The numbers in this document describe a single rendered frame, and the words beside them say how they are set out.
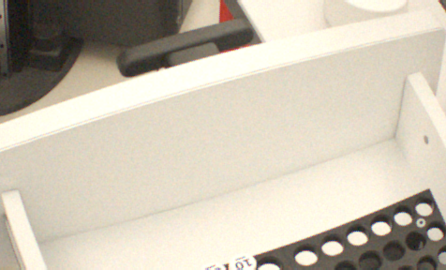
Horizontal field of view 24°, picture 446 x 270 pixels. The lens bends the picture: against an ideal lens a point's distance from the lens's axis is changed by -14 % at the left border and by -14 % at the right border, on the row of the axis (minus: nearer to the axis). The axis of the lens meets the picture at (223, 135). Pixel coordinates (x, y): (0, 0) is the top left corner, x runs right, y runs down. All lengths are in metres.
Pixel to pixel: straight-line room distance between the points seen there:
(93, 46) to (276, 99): 0.89
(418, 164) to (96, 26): 0.82
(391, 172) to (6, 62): 0.86
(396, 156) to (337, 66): 0.09
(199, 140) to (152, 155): 0.02
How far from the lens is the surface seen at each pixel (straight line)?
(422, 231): 0.55
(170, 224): 0.62
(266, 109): 0.59
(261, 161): 0.63
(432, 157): 0.62
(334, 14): 0.82
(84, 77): 1.43
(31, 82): 1.45
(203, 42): 0.60
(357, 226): 0.55
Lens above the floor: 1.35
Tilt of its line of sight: 52 degrees down
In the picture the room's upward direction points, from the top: 3 degrees clockwise
